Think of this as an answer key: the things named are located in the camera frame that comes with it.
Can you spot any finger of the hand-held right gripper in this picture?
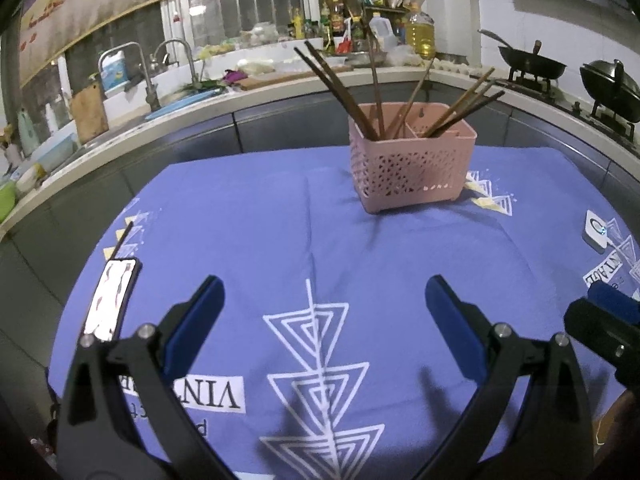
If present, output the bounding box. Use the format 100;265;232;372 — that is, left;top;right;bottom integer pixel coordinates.
587;281;640;322
563;296;640;397

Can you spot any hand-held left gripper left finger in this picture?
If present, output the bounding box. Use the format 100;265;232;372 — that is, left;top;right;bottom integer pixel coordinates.
55;275;226;480

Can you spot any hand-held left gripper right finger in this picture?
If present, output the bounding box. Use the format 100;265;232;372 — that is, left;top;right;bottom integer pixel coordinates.
415;275;596;480

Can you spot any pink plastic utensil basket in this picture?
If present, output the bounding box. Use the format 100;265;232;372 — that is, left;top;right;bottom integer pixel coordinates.
348;102;477;215

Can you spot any bundle of wooden chopsticks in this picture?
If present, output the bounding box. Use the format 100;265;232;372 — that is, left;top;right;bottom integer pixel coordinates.
293;27;506;141

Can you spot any small white square device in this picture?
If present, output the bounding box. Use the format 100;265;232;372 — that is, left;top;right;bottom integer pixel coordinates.
583;209;612;253

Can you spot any blue printed tablecloth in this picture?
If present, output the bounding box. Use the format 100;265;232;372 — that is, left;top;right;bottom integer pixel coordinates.
47;146;640;480

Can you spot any smartphone with patterned case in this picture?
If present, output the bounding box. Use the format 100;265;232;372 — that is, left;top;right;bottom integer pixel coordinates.
81;257;142;342

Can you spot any beige kitchen counter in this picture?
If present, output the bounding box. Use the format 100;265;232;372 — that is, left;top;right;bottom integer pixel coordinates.
0;57;640;242

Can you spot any gas stove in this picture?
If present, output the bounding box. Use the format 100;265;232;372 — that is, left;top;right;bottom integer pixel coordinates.
500;67;640;145

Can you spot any black wok with lid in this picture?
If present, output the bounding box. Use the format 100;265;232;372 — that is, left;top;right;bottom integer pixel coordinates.
580;59;640;123

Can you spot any green bowl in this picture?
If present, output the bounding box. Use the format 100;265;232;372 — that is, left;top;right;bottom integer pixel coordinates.
0;180;19;224

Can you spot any upright wooden chopping block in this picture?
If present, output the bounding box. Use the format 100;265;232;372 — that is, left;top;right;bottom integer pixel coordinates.
69;85;110;145

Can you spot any wooden cutting board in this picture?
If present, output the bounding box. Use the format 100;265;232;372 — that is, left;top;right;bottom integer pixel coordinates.
235;66;354;92

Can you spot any tall steel faucet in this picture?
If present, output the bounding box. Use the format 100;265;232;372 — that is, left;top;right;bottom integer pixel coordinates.
98;42;162;112

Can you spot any blue plastic container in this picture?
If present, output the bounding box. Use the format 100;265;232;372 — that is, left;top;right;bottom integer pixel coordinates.
101;51;127;92

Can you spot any steel bowl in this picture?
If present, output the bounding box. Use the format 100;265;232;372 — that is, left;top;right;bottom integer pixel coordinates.
345;50;389;68

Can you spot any yellow cooking oil bottle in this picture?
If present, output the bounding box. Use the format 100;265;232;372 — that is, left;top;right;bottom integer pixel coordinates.
405;5;437;60

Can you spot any white plastic jug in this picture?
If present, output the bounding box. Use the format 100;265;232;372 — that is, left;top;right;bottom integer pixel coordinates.
368;16;397;54

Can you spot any row of condiment bottles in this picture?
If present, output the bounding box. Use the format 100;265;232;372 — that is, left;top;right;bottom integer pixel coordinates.
289;0;371;54

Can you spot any printed roller blind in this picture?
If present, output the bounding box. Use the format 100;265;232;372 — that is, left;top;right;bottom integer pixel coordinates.
17;0;174;88

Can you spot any thin black cable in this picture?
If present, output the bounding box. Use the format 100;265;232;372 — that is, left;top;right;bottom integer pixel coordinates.
112;220;135;259

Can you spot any black wok with handle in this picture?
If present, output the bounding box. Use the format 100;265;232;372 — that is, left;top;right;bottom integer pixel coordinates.
477;29;568;81

